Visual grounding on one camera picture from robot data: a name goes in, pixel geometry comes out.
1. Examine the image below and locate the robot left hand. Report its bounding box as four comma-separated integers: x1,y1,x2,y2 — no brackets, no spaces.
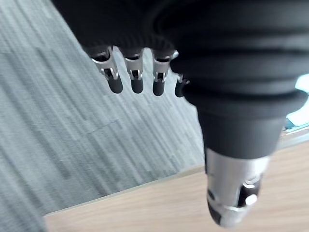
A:
51,0,309,229

